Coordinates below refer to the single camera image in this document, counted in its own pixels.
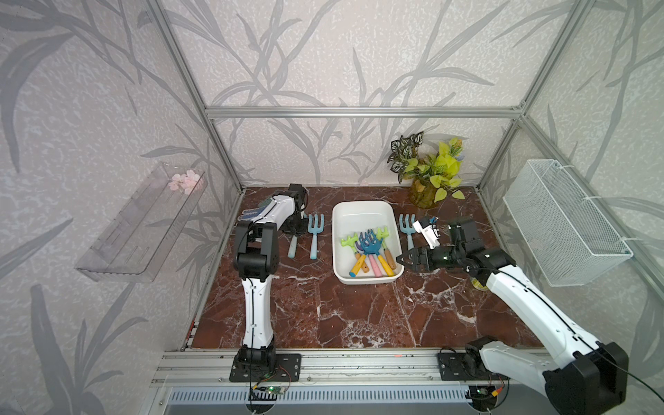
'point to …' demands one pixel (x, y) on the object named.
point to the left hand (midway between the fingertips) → (296, 232)
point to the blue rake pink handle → (371, 245)
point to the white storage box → (349, 217)
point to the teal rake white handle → (292, 246)
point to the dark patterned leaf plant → (404, 150)
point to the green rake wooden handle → (350, 241)
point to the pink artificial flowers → (184, 181)
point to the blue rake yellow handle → (359, 247)
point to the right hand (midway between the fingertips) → (404, 256)
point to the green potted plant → (432, 180)
